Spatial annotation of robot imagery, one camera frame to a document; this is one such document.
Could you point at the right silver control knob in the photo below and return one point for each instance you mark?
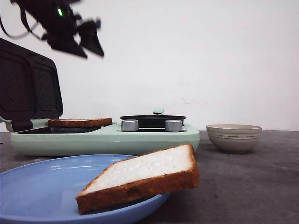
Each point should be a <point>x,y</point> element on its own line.
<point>173,125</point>

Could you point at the beige ceramic bowl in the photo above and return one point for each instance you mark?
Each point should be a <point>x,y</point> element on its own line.
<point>234,138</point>

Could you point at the mint green breakfast maker base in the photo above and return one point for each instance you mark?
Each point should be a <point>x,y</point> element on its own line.
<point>109,139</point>

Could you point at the breakfast maker hinged lid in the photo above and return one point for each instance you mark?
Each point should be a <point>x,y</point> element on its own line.
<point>29,87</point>

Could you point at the silver control knob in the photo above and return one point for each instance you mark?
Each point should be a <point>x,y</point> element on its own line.
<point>129,125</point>
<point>173,125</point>

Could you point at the white bread slice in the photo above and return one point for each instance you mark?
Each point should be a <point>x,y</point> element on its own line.
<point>79,122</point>
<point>144,176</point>

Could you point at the black round frying pan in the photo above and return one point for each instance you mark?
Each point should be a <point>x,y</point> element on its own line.
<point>153,121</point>

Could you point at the blue plate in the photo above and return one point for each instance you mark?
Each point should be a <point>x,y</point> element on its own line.
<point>45,193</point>

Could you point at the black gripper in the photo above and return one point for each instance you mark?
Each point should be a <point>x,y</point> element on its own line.
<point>60,24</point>

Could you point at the mint green pan handle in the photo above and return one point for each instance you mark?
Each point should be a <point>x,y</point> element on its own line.
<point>158,111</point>

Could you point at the left silver control knob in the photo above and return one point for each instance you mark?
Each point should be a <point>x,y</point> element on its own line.
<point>129,125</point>

